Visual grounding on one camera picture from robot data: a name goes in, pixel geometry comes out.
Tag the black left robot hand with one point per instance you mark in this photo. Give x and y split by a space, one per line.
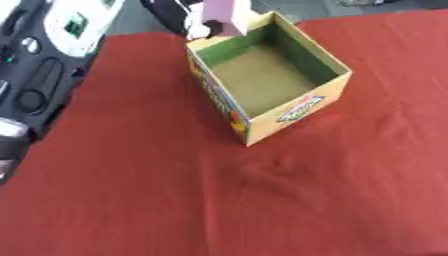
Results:
169 13

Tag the pink block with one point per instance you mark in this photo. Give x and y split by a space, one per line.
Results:
226 11

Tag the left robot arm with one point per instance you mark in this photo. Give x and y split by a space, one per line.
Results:
35 80

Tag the open tan cardboard box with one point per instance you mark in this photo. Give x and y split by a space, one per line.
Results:
265 80

